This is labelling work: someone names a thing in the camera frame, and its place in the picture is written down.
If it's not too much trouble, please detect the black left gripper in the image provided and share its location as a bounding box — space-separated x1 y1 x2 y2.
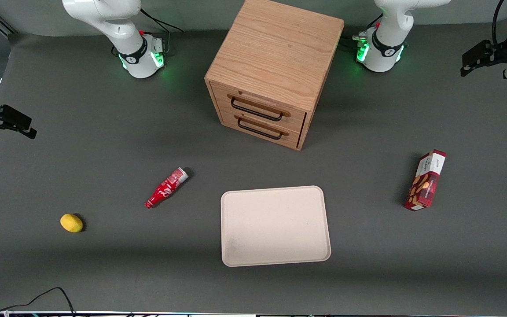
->
460 36 507 77

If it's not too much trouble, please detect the red cookie box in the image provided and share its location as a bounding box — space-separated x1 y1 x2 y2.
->
404 149 447 212

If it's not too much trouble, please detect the beige rectangular tray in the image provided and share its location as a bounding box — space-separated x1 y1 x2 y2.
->
220 185 332 268

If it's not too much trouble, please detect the yellow lemon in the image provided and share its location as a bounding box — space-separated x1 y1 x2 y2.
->
60 213 84 233

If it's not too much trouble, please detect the red cola bottle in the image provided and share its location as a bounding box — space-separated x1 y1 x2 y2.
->
144 167 190 210

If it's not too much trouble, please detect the wooden two-drawer cabinet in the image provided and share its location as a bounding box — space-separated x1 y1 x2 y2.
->
204 0 345 151

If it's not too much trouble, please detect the black left arm wrist cable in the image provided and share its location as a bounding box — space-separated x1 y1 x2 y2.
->
492 0 506 46

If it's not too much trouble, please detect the black left arm base cable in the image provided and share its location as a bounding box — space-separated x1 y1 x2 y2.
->
341 34 369 50

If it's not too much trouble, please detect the black arm base cable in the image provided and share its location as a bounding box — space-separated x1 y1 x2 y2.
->
341 34 369 50
140 7 184 34

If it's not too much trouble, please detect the black cable on table edge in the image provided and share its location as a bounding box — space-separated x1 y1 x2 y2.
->
0 287 76 317

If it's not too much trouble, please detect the black right arm base cable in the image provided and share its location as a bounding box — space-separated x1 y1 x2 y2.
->
140 7 184 34

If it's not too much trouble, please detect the wooden drawer with long handle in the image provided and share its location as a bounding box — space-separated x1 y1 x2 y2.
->
210 82 307 133

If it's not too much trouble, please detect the long black drawer handle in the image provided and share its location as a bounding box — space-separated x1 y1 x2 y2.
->
230 97 284 122

